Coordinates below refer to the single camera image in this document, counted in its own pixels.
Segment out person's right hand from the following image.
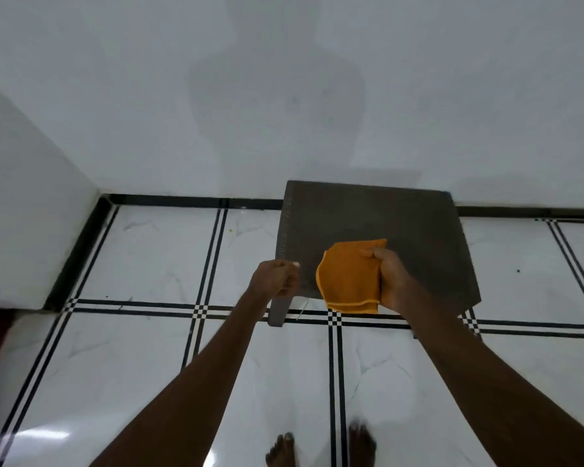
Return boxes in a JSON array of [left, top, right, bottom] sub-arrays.
[[359, 246, 415, 317]]

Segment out person's left hand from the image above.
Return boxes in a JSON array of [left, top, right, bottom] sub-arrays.
[[247, 259, 302, 303]]

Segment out orange cleaning cloth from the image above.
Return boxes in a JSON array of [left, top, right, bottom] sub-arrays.
[[315, 239, 388, 315]]

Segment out person's right forearm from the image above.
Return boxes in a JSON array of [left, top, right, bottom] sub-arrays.
[[398, 289, 584, 467]]

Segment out person's left forearm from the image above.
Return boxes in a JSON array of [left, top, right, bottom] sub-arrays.
[[90, 289, 273, 467]]

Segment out person's right foot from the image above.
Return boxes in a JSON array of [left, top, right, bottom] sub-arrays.
[[348, 422, 378, 467]]

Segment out person's foot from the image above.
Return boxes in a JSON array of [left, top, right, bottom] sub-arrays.
[[265, 432, 298, 467], [348, 422, 378, 467]]

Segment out person's left foot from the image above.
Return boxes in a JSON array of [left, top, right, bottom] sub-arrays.
[[265, 432, 298, 467]]

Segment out grey plastic stool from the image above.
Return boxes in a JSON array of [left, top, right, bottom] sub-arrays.
[[267, 179, 483, 329]]

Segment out black skirting board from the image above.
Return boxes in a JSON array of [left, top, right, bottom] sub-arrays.
[[43, 193, 584, 313]]

